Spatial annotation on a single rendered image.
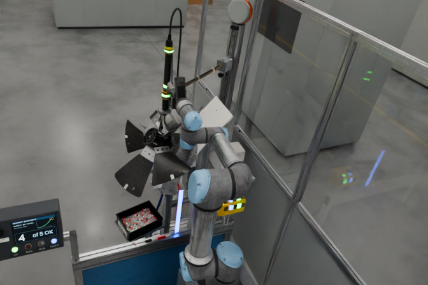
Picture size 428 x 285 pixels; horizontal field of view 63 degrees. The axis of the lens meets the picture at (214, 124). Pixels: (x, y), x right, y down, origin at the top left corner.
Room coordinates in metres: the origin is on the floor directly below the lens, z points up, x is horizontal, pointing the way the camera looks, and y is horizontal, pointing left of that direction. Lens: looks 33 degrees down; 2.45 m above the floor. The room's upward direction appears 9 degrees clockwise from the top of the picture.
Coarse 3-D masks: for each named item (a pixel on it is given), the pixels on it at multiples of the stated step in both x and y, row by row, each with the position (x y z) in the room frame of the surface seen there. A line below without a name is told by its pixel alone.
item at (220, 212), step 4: (228, 200) 1.40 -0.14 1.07; (232, 200) 1.40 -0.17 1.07; (236, 200) 1.41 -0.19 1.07; (240, 200) 1.41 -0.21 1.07; (244, 200) 1.42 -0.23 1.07; (224, 204) 1.37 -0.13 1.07; (228, 204) 1.37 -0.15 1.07; (232, 204) 1.39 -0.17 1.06; (228, 208) 1.37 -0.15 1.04; (240, 208) 1.41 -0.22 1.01; (220, 212) 1.35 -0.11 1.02; (224, 212) 1.37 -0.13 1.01; (228, 212) 1.38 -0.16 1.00; (232, 212) 1.39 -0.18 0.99
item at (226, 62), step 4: (228, 56) 2.21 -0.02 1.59; (220, 60) 2.13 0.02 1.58; (224, 60) 2.14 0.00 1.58; (228, 60) 2.15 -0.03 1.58; (232, 60) 2.19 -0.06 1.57; (220, 64) 2.13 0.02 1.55; (224, 64) 2.11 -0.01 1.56; (228, 64) 2.14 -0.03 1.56; (220, 68) 2.12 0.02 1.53; (224, 68) 2.11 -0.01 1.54; (228, 68) 2.14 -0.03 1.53; (224, 72) 2.11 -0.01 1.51
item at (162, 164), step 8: (168, 152) 1.59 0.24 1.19; (160, 160) 1.51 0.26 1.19; (168, 160) 1.51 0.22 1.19; (176, 160) 1.52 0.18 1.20; (160, 168) 1.45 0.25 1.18; (168, 168) 1.45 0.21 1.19; (176, 168) 1.45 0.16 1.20; (184, 168) 1.45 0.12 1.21; (152, 176) 1.40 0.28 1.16; (160, 176) 1.40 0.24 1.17; (168, 176) 1.40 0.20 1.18; (176, 176) 1.39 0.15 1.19; (152, 184) 1.36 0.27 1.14
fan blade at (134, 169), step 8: (136, 160) 1.61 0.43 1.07; (144, 160) 1.61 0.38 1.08; (128, 168) 1.59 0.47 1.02; (136, 168) 1.58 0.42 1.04; (144, 168) 1.59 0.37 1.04; (120, 176) 1.57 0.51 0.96; (128, 176) 1.56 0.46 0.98; (136, 176) 1.56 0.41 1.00; (144, 176) 1.56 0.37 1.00; (120, 184) 1.54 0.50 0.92; (128, 184) 1.53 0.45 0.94; (136, 184) 1.53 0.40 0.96; (144, 184) 1.53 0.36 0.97; (136, 192) 1.50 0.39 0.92
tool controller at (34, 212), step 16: (16, 208) 0.99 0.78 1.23; (32, 208) 1.00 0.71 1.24; (48, 208) 1.01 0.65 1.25; (0, 224) 0.89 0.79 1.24; (16, 224) 0.91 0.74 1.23; (32, 224) 0.94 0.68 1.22; (48, 224) 0.96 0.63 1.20; (0, 240) 0.87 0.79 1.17; (32, 240) 0.91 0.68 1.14; (48, 240) 0.94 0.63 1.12; (0, 256) 0.85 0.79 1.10; (16, 256) 0.87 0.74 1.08
